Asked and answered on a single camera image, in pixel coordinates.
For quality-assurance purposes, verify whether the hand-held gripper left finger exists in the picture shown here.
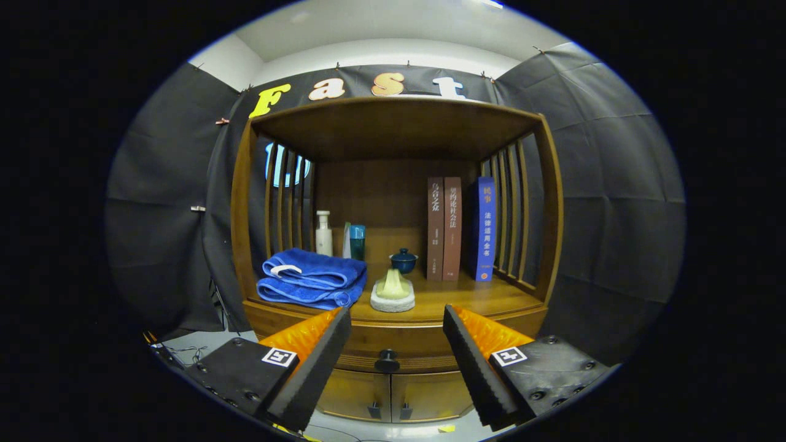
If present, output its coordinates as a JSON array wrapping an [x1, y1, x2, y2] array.
[[184, 306, 352, 432]]

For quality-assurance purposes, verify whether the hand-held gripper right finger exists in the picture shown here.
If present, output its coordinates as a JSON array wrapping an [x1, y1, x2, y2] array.
[[442, 304, 612, 430]]

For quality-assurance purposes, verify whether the wooden drawer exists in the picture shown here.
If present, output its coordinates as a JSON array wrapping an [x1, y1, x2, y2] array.
[[319, 336, 473, 374]]

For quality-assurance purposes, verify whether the pale green soap with tray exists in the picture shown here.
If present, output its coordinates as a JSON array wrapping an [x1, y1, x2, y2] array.
[[370, 268, 416, 313]]

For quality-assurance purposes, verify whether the wooden cabinet door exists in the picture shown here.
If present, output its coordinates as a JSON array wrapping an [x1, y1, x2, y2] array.
[[316, 368, 392, 423], [391, 370, 473, 423]]

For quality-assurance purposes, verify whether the wooden countertop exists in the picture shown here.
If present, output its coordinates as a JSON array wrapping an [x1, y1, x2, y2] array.
[[243, 264, 548, 323]]

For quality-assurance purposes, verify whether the wooden cabinet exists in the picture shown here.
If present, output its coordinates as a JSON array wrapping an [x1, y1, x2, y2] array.
[[230, 95, 564, 424]]

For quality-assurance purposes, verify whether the folded blue towel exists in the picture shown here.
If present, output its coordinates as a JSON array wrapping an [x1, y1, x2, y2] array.
[[256, 247, 368, 311]]

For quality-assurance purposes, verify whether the dark blue lidded teacup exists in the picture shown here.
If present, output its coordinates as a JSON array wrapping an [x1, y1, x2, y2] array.
[[389, 247, 419, 274]]

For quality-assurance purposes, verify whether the white pump bottle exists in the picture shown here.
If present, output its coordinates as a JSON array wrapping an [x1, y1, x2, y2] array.
[[315, 211, 333, 257]]

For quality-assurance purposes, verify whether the blue book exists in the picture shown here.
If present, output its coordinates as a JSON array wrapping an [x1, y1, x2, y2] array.
[[472, 177, 497, 282]]

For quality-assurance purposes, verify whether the reddish brown book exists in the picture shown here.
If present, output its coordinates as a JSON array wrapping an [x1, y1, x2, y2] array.
[[442, 177, 462, 282]]

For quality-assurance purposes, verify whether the dark brown book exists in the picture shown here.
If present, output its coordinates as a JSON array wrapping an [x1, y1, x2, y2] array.
[[427, 177, 445, 282]]

